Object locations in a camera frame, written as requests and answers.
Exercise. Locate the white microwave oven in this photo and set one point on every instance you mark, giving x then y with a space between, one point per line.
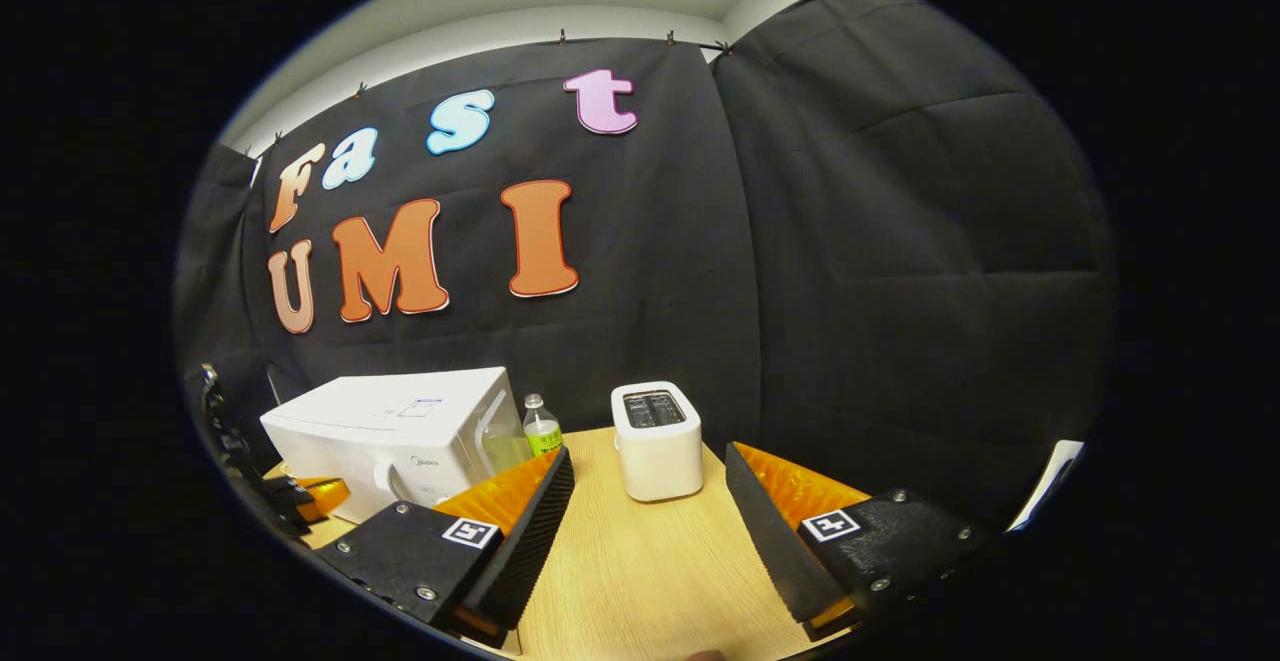
380 421

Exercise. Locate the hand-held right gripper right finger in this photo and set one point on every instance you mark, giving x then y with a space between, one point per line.
770 541

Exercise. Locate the white panel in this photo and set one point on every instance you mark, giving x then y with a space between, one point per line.
1050 481

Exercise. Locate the white toaster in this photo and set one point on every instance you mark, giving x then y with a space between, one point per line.
655 461

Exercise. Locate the green label drink bottle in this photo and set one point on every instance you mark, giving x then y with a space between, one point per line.
543 436

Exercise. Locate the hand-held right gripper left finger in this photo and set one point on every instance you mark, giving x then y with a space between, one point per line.
535 531

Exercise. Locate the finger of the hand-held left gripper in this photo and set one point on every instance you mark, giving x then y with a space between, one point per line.
320 496

